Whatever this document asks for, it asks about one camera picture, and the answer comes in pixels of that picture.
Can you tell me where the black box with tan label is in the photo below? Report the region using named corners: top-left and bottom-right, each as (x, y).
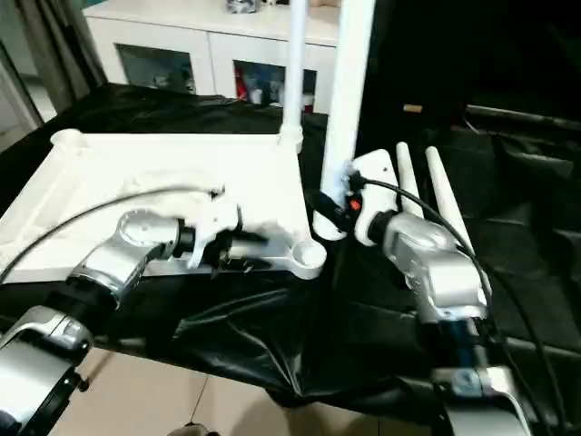
top-left (363, 0), bottom-right (475, 130)

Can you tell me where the grey curtain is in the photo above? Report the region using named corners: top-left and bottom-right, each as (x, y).
top-left (16, 0), bottom-right (103, 112)

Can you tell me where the white plastic table leg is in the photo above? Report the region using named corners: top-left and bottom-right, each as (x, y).
top-left (397, 144), bottom-right (424, 219)
top-left (280, 0), bottom-right (308, 152)
top-left (311, 0), bottom-right (377, 243)
top-left (425, 147), bottom-right (493, 293)

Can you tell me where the black mat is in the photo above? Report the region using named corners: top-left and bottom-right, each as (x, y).
top-left (0, 84), bottom-right (581, 436)

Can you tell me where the dark metal rail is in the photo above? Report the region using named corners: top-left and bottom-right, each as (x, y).
top-left (465, 104), bottom-right (581, 130)

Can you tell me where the white cabinet with glass doors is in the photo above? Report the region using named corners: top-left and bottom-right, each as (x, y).
top-left (82, 0), bottom-right (342, 115)

